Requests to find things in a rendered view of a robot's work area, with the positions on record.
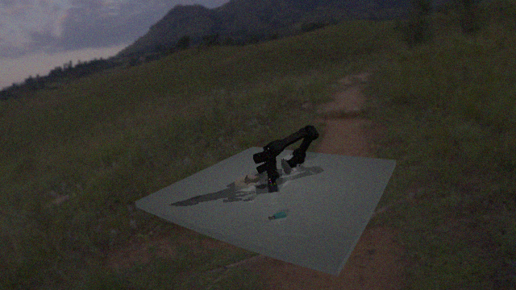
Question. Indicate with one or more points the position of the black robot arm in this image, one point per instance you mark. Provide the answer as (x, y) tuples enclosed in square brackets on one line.
[(307, 133)]

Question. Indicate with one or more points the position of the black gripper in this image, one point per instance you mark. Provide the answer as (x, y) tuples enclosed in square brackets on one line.
[(272, 174)]

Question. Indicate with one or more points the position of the small teal block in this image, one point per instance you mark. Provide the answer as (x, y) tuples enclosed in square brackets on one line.
[(279, 215)]

